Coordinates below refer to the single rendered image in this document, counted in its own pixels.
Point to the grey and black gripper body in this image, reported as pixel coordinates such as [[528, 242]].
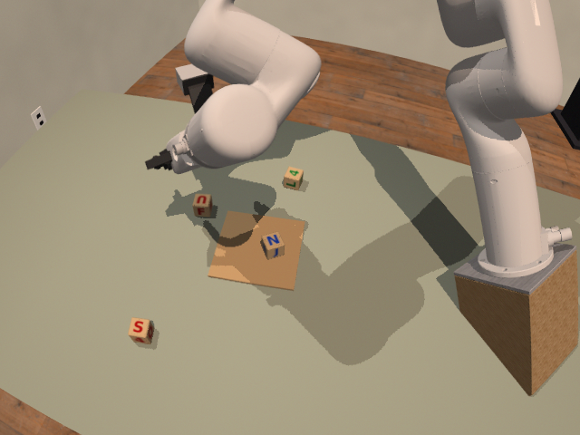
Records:
[[180, 163]]

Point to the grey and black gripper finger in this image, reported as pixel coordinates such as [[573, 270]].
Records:
[[160, 161]]

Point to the orange flat mat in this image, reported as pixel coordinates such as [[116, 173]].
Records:
[[239, 255]]

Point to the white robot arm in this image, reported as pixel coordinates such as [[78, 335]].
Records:
[[239, 122]]

